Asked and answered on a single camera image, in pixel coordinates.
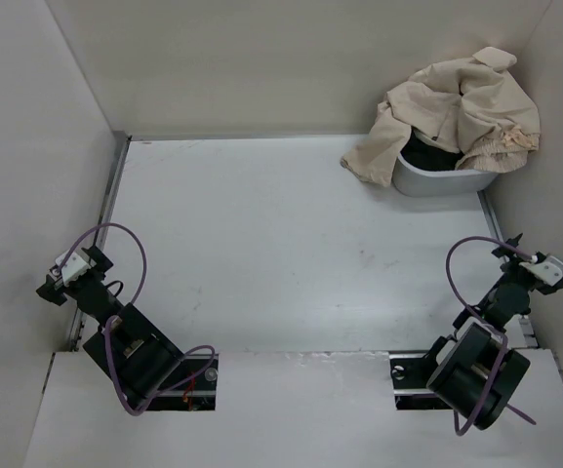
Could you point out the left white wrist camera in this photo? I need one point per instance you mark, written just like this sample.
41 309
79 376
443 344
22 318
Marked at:
70 270

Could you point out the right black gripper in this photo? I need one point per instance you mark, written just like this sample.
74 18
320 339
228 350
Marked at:
512 261

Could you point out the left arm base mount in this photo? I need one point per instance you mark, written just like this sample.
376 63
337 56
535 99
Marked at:
188 388

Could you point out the black garment in basket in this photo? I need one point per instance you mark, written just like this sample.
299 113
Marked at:
429 158

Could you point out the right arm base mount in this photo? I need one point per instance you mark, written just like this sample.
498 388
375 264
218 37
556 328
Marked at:
409 373

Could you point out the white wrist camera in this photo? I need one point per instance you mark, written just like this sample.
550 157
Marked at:
70 270
546 268

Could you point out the white laundry basket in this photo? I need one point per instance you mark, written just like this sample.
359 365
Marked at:
415 182

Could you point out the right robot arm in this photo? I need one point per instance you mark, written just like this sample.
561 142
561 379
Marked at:
474 371

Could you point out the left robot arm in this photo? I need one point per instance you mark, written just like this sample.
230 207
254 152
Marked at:
142 356

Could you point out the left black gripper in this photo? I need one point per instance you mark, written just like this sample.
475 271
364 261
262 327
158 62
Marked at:
60 294

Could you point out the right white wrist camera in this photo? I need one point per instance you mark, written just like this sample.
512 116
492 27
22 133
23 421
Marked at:
546 268

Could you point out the beige trousers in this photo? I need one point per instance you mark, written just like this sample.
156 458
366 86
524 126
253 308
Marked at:
472 108

